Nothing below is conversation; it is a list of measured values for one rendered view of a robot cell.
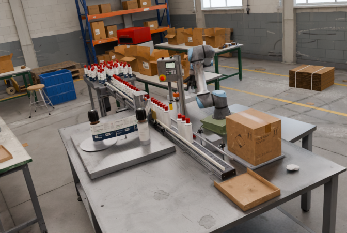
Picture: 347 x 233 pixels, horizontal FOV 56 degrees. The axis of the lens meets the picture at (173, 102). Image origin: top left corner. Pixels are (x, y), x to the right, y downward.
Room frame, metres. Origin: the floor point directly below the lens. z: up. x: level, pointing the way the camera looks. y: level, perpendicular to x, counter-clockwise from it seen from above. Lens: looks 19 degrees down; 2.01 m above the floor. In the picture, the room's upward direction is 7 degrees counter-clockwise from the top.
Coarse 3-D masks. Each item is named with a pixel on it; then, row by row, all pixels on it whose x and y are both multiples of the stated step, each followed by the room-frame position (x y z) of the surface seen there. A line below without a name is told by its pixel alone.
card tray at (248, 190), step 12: (228, 180) 1.78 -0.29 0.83; (240, 180) 1.77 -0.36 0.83; (252, 180) 1.75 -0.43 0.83; (264, 180) 1.70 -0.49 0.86; (228, 192) 1.61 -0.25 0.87; (240, 192) 1.65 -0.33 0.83; (252, 192) 1.63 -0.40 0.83; (264, 192) 1.62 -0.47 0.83; (276, 192) 1.57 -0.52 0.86; (240, 204) 1.51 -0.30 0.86; (252, 204) 1.50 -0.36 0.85
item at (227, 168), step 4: (164, 128) 2.63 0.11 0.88; (172, 128) 2.61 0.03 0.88; (176, 132) 2.51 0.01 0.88; (176, 136) 2.43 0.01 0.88; (180, 140) 2.36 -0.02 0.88; (184, 144) 2.28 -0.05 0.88; (192, 144) 2.26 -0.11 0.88; (196, 144) 2.25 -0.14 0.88; (192, 148) 2.19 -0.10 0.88; (200, 148) 2.17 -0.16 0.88; (204, 148) 2.17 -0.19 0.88; (196, 152) 2.12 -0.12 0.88; (204, 152) 2.11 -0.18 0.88; (208, 152) 2.10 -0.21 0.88; (200, 156) 2.06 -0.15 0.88; (212, 156) 2.04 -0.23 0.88; (208, 160) 1.99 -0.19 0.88; (216, 160) 1.97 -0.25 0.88; (220, 160) 1.97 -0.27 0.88; (212, 164) 1.93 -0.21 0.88; (220, 164) 1.91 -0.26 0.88; (224, 164) 1.91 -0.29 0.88; (228, 168) 1.85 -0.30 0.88; (232, 168) 1.84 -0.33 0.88; (224, 172) 1.81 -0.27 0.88
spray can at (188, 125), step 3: (186, 120) 2.28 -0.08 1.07; (189, 120) 2.28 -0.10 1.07; (186, 123) 2.28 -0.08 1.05; (189, 123) 2.27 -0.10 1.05; (186, 126) 2.27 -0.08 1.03; (189, 126) 2.27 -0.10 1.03; (186, 129) 2.27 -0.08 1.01; (189, 129) 2.27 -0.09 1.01; (186, 132) 2.27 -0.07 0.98; (189, 132) 2.26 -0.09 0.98; (192, 132) 2.28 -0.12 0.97; (186, 135) 2.28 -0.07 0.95; (189, 135) 2.26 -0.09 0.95; (192, 135) 2.28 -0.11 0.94; (186, 138) 2.28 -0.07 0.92; (189, 138) 2.27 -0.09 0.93; (192, 138) 2.27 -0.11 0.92; (189, 141) 2.27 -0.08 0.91; (192, 141) 2.27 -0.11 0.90
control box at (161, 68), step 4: (160, 60) 2.68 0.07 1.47; (164, 60) 2.67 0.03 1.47; (168, 60) 2.66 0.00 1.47; (172, 60) 2.65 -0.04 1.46; (160, 64) 2.67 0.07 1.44; (164, 64) 2.66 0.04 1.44; (176, 64) 2.65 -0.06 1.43; (160, 68) 2.67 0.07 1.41; (164, 68) 2.66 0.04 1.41; (172, 68) 2.65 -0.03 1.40; (176, 68) 2.65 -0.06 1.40; (160, 72) 2.67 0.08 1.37; (164, 72) 2.66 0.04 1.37; (160, 76) 2.67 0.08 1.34; (164, 76) 2.66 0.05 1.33; (168, 76) 2.66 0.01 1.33; (172, 76) 2.65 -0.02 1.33; (176, 76) 2.65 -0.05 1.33; (160, 80) 2.67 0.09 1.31; (164, 80) 2.67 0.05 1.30; (168, 80) 2.66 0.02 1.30; (172, 80) 2.65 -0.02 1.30; (176, 80) 2.65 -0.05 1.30
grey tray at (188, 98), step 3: (186, 93) 3.26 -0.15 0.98; (192, 93) 3.18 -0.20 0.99; (168, 96) 3.19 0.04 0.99; (186, 96) 3.23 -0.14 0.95; (189, 96) 3.22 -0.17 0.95; (192, 96) 3.19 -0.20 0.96; (195, 96) 3.09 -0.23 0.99; (168, 99) 3.20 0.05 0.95; (174, 99) 3.12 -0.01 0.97; (186, 99) 3.02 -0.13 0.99; (189, 99) 3.04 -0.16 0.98; (192, 99) 3.06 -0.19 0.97; (195, 99) 3.09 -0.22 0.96; (186, 102) 3.02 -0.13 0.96; (189, 102) 3.04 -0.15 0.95
